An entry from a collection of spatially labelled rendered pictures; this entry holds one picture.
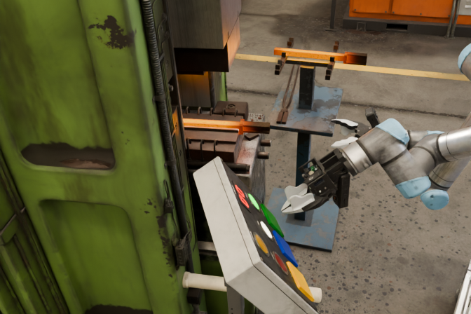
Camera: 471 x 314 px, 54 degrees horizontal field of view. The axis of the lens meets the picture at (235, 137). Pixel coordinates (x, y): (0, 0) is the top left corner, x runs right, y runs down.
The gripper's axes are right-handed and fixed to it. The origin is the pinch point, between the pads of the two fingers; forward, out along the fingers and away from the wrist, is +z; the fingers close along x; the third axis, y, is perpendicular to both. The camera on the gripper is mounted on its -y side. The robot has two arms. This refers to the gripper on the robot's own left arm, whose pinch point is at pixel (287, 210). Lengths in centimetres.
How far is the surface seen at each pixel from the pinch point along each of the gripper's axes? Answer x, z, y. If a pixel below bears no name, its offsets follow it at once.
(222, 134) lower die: -45.0, 7.8, -0.2
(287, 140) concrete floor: -162, -2, -120
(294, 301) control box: 27.0, 6.6, 5.5
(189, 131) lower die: -50, 17, 5
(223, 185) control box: 3.4, 6.7, 22.6
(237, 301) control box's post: 11.3, 23.2, -5.2
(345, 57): -79, -47, -29
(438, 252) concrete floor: -46, -36, -140
